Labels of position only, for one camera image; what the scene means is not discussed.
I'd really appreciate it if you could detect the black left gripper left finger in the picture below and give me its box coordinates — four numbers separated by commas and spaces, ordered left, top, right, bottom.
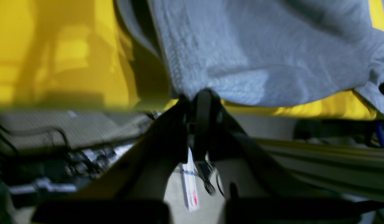
32, 97, 198, 224

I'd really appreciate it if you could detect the yellow table cloth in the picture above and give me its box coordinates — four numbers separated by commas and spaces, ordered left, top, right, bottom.
0, 0, 384, 119

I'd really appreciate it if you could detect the grey t-shirt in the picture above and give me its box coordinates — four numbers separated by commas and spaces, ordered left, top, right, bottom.
116, 0, 384, 114

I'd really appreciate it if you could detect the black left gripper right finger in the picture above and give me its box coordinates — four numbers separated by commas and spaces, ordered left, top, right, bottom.
195, 90, 384, 224

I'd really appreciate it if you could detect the white power strip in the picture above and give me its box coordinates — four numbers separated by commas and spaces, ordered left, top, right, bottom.
179, 148, 200, 212

